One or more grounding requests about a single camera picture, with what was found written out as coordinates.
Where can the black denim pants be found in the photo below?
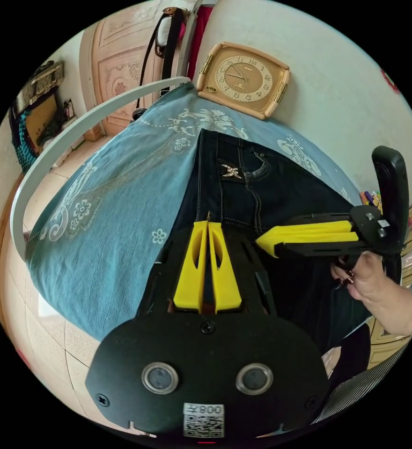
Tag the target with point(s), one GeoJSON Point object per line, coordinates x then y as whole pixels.
{"type": "Point", "coordinates": [234, 196]}

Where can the cluttered shelf with cartons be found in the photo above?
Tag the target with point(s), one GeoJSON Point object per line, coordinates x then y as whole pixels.
{"type": "Point", "coordinates": [37, 115]}

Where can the bed with blue printed sheet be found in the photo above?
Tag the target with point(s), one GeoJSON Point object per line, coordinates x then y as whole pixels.
{"type": "Point", "coordinates": [121, 217]}

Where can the carved wooden door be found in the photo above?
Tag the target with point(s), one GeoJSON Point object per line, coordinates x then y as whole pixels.
{"type": "Point", "coordinates": [118, 66]}

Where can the person's body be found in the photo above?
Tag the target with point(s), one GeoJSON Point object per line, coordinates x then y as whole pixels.
{"type": "Point", "coordinates": [364, 389]}

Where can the person's right forearm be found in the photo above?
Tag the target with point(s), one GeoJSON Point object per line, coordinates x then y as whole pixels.
{"type": "Point", "coordinates": [395, 308]}

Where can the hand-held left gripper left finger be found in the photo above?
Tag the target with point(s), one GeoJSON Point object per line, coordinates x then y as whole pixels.
{"type": "Point", "coordinates": [192, 273]}

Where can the beige square wall clock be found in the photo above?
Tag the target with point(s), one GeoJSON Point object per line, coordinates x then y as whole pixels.
{"type": "Point", "coordinates": [243, 80]}

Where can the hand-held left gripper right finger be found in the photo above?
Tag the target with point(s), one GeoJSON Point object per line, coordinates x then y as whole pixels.
{"type": "Point", "coordinates": [225, 287]}

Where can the person's right hand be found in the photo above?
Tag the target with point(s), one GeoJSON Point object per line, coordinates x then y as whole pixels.
{"type": "Point", "coordinates": [365, 277]}

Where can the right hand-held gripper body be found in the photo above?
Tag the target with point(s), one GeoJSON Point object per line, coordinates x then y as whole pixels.
{"type": "Point", "coordinates": [367, 228]}

